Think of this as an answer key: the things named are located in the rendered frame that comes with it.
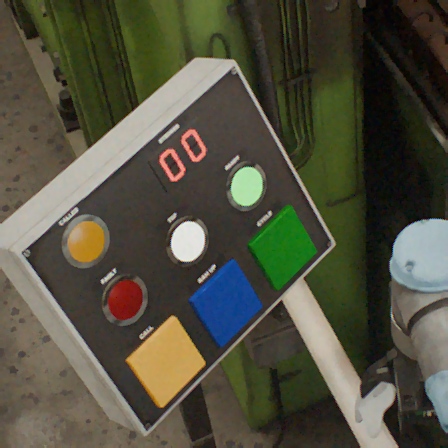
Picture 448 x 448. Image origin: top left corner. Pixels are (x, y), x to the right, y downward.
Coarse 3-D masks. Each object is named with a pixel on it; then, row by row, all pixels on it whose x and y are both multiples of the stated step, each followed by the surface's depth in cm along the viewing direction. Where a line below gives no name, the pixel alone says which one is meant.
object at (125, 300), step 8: (128, 280) 140; (120, 288) 139; (128, 288) 140; (136, 288) 140; (112, 296) 139; (120, 296) 139; (128, 296) 140; (136, 296) 140; (112, 304) 139; (120, 304) 139; (128, 304) 140; (136, 304) 141; (112, 312) 139; (120, 312) 140; (128, 312) 140; (136, 312) 141
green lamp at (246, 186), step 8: (248, 168) 147; (240, 176) 147; (248, 176) 147; (256, 176) 148; (232, 184) 146; (240, 184) 147; (248, 184) 147; (256, 184) 148; (232, 192) 146; (240, 192) 147; (248, 192) 148; (256, 192) 148; (240, 200) 147; (248, 200) 148
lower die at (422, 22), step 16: (384, 0) 182; (400, 0) 178; (432, 0) 177; (400, 16) 178; (400, 32) 181; (416, 32) 175; (432, 32) 174; (416, 48) 177; (432, 48) 172; (432, 64) 173
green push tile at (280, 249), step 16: (288, 208) 151; (272, 224) 150; (288, 224) 151; (256, 240) 149; (272, 240) 150; (288, 240) 152; (304, 240) 153; (256, 256) 149; (272, 256) 151; (288, 256) 152; (304, 256) 153; (272, 272) 151; (288, 272) 152
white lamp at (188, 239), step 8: (184, 224) 143; (192, 224) 144; (176, 232) 143; (184, 232) 143; (192, 232) 144; (200, 232) 144; (176, 240) 143; (184, 240) 143; (192, 240) 144; (200, 240) 145; (176, 248) 143; (184, 248) 143; (192, 248) 144; (200, 248) 145; (176, 256) 143; (184, 256) 144; (192, 256) 144
